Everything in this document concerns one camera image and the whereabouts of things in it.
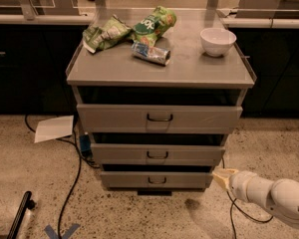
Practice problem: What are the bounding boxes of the white ceramic bowl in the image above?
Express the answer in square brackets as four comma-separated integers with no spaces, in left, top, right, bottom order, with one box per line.
[200,28,236,57]

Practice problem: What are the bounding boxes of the grey middle drawer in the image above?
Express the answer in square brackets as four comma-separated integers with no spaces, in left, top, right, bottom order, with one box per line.
[91,143,225,166]

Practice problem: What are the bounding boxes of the black bar lower left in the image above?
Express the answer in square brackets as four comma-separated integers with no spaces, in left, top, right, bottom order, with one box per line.
[6,191,36,239]

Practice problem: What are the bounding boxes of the grey bottom drawer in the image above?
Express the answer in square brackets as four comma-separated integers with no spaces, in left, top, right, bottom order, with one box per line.
[101,171,212,189]

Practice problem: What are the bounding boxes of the white paper sheet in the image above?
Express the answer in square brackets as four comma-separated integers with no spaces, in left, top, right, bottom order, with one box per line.
[34,116,74,143]

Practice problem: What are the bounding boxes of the grey drawer cabinet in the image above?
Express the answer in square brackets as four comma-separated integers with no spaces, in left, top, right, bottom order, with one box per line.
[67,9,255,191]

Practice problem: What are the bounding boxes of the dark counter cabinet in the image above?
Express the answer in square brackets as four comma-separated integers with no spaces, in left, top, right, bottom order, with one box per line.
[0,24,299,118]

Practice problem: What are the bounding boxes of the blue silver crushed can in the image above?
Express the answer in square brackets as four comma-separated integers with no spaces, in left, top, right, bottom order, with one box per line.
[132,42,170,66]

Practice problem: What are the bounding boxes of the blue tape cross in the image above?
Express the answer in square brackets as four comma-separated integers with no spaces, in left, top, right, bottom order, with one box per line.
[43,222,81,239]

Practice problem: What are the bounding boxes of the green snack bag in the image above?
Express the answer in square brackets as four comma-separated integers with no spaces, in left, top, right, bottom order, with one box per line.
[130,6,176,47]

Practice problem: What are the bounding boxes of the light green crumpled chip bag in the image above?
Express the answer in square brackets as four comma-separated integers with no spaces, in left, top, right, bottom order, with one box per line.
[83,15,132,54]

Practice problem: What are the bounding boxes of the grey drawer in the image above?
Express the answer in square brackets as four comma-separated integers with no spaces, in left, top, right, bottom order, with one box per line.
[77,104,242,134]
[101,171,212,189]
[91,143,225,166]

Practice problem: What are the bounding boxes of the black cable right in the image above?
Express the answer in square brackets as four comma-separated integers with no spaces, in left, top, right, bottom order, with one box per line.
[221,156,274,239]

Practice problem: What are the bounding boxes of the black cable left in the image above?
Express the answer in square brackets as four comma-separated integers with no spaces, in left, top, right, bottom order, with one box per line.
[24,114,101,239]

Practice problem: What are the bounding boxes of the grey top drawer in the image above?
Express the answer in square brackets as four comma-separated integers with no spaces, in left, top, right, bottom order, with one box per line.
[77,104,242,134]

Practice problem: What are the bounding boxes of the black cable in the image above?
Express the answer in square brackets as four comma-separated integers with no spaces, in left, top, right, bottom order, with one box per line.
[24,114,101,239]
[221,156,274,239]

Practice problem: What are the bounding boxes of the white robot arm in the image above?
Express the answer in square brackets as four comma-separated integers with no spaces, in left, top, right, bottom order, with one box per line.
[212,168,299,229]

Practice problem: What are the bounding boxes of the blue power adapter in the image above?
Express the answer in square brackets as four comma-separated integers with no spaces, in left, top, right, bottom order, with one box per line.
[79,134,92,157]

